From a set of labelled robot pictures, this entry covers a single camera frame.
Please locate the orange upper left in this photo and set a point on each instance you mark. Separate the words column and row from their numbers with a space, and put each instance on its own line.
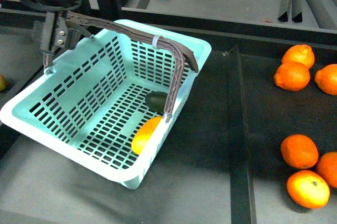
column 301, row 53

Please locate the black shelf divider bar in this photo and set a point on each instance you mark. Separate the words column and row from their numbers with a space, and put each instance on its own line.
column 241, row 184

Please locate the orange upper middle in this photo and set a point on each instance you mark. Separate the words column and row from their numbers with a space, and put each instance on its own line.
column 292, row 76

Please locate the orange right edge upper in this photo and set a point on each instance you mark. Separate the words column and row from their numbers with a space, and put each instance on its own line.
column 325, row 78

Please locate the dark green avocado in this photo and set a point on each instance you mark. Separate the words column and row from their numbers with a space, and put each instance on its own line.
column 156, row 101

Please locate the orange right edge lower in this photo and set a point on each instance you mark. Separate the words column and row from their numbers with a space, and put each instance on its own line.
column 326, row 168

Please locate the orange bottom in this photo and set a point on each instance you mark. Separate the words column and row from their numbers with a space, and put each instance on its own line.
column 308, row 189

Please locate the orange edge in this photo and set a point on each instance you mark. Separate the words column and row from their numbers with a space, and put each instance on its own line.
column 326, row 168
column 325, row 78

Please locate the yellow mango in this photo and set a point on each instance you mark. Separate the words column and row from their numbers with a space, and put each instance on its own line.
column 143, row 134

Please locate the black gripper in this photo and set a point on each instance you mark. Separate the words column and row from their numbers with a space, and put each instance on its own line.
column 60, row 30

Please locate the orange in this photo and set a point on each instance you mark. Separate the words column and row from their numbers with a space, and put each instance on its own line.
column 308, row 189
column 301, row 53
column 299, row 151
column 292, row 76

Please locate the light teal plastic basket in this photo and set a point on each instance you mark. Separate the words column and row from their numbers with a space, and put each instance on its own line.
column 90, row 104

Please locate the orange lower left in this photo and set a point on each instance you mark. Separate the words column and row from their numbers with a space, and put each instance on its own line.
column 299, row 151

